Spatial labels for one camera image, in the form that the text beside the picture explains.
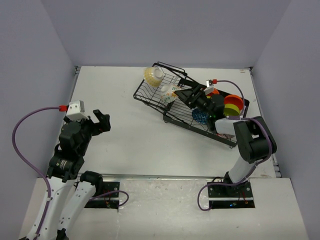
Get orange bowl front row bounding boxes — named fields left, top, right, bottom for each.
left=224, top=94, right=244, bottom=111

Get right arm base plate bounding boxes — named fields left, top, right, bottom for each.
left=207, top=181, right=255, bottom=210

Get black wire dish rack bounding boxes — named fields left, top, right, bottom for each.
left=133, top=61, right=237, bottom=148

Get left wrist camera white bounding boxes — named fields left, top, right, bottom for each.
left=66, top=100, right=87, bottom=121

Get orange bowl rear row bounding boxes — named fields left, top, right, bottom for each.
left=206, top=88, right=220, bottom=98

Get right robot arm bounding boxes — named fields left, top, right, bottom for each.
left=175, top=79, right=277, bottom=197

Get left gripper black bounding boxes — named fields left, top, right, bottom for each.
left=73, top=108, right=111, bottom=155

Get lime green bowl front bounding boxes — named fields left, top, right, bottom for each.
left=223, top=103, right=241, bottom=117

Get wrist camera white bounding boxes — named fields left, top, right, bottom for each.
left=203, top=79, right=218, bottom=96
left=66, top=100, right=87, bottom=121

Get orange bowl row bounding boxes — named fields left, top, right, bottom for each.
left=206, top=88, right=220, bottom=98
left=224, top=94, right=244, bottom=111

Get yellow sun pattern bowl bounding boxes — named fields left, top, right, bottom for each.
left=143, top=66, right=164, bottom=88

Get blue triangle pattern bowl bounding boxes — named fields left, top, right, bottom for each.
left=191, top=108, right=209, bottom=125

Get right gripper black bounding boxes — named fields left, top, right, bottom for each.
left=175, top=84, right=214, bottom=118

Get floral leaf pattern bowl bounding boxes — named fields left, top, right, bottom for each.
left=160, top=84, right=181, bottom=103

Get red diamond pattern bowl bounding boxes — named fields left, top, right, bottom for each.
left=216, top=133, right=235, bottom=140

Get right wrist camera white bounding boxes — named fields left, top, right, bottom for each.
left=203, top=79, right=218, bottom=96

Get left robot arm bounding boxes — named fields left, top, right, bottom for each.
left=25, top=105, right=111, bottom=240

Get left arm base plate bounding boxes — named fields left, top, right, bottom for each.
left=85, top=181, right=120, bottom=210

